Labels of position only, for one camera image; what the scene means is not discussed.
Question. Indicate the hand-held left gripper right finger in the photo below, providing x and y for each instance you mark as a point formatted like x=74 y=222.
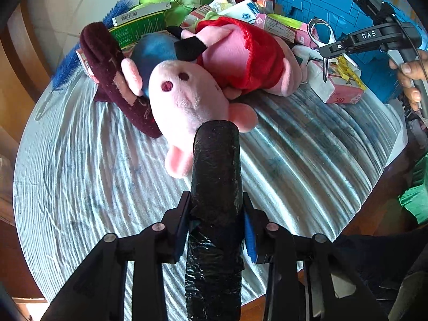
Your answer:
x=250 y=237

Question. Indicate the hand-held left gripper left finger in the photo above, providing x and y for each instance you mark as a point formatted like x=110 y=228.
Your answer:
x=184 y=230

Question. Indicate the blue plastic crate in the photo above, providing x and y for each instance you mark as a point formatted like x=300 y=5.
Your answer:
x=334 y=3

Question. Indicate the silver metal clip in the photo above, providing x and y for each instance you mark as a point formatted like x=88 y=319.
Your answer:
x=329 y=31

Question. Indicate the pink tissue pack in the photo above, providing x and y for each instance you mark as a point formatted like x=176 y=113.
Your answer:
x=334 y=88

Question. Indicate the black cylinder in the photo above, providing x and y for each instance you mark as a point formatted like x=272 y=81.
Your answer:
x=215 y=174

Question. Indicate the blue-bodied pig plush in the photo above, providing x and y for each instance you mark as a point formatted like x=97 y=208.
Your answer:
x=187 y=107

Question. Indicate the person's right hand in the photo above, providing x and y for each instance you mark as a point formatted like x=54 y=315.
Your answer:
x=406 y=69

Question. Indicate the yellow clips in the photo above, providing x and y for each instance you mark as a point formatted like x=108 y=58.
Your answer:
x=347 y=70

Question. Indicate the pile of small cartons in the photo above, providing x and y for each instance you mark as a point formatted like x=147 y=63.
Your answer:
x=245 y=13

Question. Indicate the green cloth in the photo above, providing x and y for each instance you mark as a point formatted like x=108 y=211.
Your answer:
x=418 y=200

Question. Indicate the maroon cloth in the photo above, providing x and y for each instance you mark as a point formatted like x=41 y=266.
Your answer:
x=103 y=60

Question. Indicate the blue feather duster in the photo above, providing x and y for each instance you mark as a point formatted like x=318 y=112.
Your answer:
x=77 y=57

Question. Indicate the green barcode box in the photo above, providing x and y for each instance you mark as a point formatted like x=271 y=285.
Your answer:
x=143 y=23

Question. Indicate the brown wooden furniture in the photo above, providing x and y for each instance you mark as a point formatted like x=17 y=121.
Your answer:
x=20 y=73

